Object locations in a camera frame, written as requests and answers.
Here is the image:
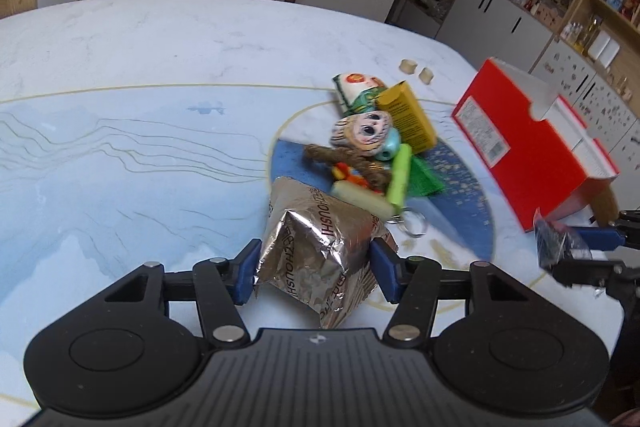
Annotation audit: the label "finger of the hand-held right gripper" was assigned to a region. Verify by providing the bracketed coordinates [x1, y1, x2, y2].
[549, 256, 640, 300]
[574, 209, 640, 253]

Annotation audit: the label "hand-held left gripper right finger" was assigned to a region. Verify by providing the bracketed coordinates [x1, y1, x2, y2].
[370, 238, 531, 343]

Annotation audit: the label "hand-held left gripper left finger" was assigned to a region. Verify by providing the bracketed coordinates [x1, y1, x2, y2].
[102, 237, 263, 350]

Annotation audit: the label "small black packet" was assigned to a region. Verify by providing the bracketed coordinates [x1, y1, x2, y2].
[532, 209, 591, 269]

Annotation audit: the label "silver foil snack bag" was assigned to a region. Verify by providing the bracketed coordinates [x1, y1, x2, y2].
[255, 177, 399, 330]

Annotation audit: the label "cream plastic tube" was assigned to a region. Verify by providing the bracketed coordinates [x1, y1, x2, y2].
[332, 181, 396, 219]

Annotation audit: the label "green plastic tube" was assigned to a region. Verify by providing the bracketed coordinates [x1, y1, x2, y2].
[385, 143, 414, 214]

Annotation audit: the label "red cardboard box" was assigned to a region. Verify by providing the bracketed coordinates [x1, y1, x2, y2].
[451, 58, 621, 233]

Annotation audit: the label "plush doll head big eyes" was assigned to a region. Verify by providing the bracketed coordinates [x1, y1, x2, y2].
[330, 109, 393, 158]

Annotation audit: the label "yellow cardboard box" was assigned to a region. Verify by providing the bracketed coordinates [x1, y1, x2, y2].
[376, 80, 437, 154]

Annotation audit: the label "white sachet with green tassel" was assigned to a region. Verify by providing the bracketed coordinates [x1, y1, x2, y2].
[332, 57, 447, 198]

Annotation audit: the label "red orange fish charm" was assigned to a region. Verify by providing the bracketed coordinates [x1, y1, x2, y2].
[334, 162, 372, 188]

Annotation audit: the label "teal round bead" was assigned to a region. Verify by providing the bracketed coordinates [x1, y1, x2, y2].
[375, 127, 402, 162]

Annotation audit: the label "white storage canisters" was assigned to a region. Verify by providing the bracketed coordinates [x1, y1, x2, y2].
[587, 29, 621, 68]

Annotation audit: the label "glass bottle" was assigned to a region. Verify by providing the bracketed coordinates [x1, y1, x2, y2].
[582, 14, 603, 54]

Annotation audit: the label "metal key ring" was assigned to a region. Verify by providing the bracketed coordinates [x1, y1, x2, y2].
[390, 209, 427, 238]

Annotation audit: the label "brown rope knot charm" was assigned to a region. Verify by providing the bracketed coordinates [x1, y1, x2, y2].
[304, 143, 393, 194]

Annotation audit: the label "white wooden wall cabinet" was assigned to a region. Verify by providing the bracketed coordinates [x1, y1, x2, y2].
[385, 0, 640, 188]

